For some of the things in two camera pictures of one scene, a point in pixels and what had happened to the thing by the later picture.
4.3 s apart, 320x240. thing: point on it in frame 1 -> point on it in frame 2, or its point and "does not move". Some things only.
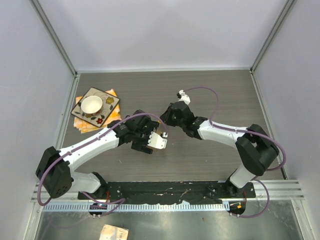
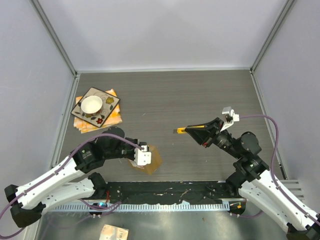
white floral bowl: (91, 105) does not move
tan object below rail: (111, 232) does not move
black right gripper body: (170, 119) -> (216, 131)
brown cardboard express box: (158, 131) -> (149, 168)
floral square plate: (109, 103) does not move
